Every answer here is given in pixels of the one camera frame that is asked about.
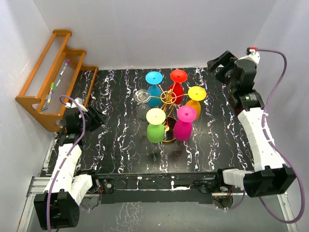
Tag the purple cap marker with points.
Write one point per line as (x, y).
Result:
(66, 64)

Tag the clear wine glass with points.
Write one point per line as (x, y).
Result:
(142, 96)

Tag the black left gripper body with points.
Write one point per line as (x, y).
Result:
(92, 123)

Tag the green wine glass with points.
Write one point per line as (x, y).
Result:
(155, 130)

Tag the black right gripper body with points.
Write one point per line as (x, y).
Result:
(227, 62)

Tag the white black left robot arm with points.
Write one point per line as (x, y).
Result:
(64, 166)

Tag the green cap marker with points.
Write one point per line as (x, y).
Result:
(50, 92)

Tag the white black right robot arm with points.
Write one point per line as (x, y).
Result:
(258, 135)

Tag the magenta wine glass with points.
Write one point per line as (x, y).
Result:
(183, 127)

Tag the red wine glass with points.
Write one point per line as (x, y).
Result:
(178, 77)

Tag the wooden tiered shelf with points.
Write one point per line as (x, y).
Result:
(33, 95)

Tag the yellow orange wine glass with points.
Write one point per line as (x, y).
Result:
(196, 94)

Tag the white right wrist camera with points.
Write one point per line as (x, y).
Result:
(252, 54)

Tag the gold wire glass rack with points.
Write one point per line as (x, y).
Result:
(168, 107)

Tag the blue wine glass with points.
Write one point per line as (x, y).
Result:
(154, 78)

